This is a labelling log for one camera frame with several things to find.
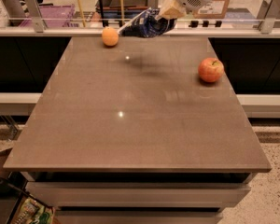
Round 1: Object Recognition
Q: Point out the orange fruit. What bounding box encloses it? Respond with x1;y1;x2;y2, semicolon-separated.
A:
102;27;119;47

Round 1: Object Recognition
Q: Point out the snack box on floor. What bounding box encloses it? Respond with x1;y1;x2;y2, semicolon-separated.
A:
9;197;55;224

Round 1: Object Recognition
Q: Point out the grey drawer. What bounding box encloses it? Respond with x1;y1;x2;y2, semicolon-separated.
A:
56;211;223;224
26;182;250;208

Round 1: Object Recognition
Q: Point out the red apple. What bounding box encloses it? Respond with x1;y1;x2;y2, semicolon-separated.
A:
198;58;224;83

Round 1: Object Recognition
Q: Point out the grey metal railing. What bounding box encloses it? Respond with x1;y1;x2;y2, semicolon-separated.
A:
0;0;280;38

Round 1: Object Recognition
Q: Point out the cardboard box with label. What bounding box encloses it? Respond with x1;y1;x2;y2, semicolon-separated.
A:
193;0;230;19

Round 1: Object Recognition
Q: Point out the blue potato chip bag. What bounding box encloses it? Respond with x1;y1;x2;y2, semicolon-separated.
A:
118;8;176;38

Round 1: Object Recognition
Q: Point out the upper grey drawer front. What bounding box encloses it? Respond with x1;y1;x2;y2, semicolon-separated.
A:
26;182;250;208

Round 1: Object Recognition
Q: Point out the purple plastic crate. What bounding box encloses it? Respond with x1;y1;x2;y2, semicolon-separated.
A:
20;5;75;28

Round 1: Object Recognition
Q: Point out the lower grey drawer front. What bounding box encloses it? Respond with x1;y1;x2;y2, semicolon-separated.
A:
56;211;223;224

